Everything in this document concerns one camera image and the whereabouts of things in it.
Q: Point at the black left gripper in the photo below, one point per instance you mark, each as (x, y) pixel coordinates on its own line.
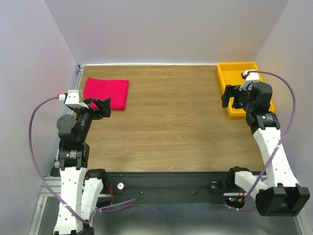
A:
(104, 111)

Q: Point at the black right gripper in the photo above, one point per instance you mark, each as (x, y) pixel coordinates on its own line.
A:
(229, 92)

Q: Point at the yellow plastic tray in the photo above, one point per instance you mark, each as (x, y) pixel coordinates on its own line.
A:
(229, 73)

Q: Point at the pink red t shirt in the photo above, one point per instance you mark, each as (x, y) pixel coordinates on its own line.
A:
(116, 90)

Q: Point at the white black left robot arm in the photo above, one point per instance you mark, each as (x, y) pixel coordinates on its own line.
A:
(80, 187)

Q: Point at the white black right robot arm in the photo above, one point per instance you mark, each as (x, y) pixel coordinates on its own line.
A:
(280, 194)

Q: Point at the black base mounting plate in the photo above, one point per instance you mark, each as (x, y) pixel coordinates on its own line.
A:
(172, 187)

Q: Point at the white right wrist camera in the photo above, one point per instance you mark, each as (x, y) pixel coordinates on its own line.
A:
(250, 77)

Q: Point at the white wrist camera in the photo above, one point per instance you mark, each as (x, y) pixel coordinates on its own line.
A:
(250, 77)
(73, 99)

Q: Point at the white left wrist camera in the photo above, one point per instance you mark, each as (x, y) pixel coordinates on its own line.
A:
(73, 99)

